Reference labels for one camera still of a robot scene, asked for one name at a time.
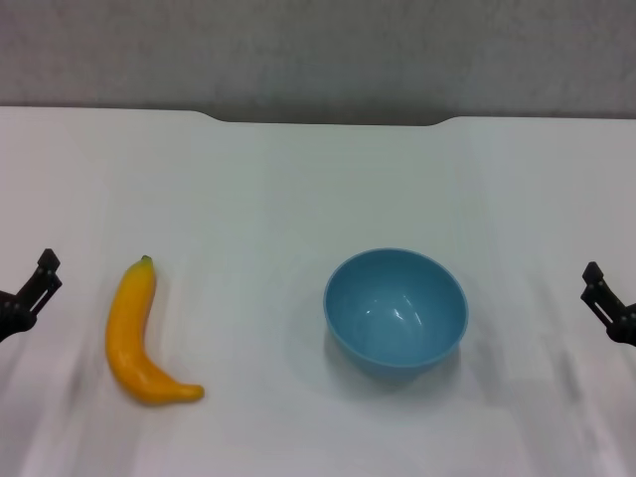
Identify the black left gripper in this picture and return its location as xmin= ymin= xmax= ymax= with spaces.
xmin=0 ymin=248 xmax=65 ymax=345

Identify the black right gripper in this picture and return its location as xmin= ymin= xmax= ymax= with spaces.
xmin=579 ymin=260 xmax=636 ymax=347

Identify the yellow banana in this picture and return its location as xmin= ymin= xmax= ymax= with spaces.
xmin=104 ymin=254 xmax=206 ymax=406

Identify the blue plastic bowl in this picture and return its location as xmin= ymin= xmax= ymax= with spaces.
xmin=323 ymin=247 xmax=470 ymax=382

